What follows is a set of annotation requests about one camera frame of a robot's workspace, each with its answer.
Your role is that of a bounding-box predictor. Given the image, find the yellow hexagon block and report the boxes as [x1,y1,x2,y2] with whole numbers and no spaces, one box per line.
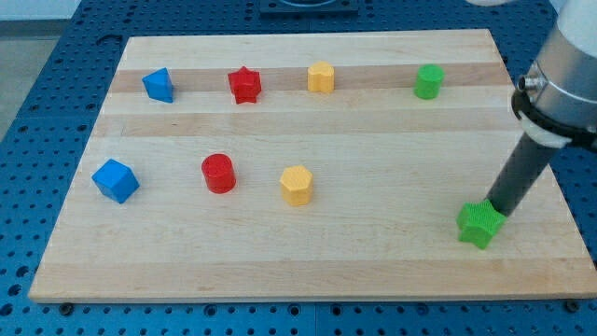
[279,165,313,206]

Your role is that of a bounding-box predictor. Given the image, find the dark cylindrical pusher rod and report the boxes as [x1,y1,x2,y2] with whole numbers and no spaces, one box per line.
[487,133,558,217]

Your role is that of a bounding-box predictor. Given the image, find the yellow heart block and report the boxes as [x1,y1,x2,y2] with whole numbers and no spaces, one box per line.
[307,61,335,93]

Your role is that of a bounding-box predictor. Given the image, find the green cylinder block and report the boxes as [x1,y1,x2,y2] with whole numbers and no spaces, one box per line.
[413,64,445,100]

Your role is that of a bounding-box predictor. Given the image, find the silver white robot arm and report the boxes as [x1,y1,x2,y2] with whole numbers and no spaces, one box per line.
[512,0,596,150]

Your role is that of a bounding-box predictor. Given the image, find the red star block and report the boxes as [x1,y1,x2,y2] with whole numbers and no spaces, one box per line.
[228,66,261,105]

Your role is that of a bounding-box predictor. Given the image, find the green star block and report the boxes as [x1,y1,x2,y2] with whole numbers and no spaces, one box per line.
[456,200,507,249]

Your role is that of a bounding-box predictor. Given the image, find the blue cube block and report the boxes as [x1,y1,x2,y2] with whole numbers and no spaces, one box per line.
[91,159,140,203]

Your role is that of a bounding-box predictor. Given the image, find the blue triangle block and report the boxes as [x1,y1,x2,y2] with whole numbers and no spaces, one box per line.
[142,68,174,104]

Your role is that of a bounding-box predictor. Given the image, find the wooden board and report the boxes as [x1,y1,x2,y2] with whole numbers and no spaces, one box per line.
[29,30,596,303]

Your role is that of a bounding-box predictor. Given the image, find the red cylinder block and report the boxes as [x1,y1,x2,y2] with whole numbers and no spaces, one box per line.
[201,153,236,194]

